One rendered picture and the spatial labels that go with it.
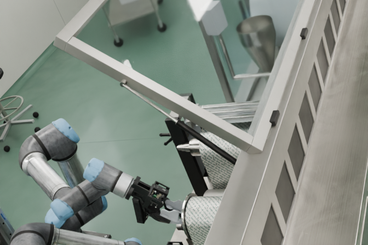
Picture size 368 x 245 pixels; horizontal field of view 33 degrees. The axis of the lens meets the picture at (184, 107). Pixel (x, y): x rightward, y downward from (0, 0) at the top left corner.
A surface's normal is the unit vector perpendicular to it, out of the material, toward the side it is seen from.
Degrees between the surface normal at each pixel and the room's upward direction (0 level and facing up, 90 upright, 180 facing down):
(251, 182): 0
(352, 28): 0
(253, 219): 90
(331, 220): 0
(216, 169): 92
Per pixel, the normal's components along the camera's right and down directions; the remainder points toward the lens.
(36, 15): 0.89, -0.08
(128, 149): -0.32, -0.81
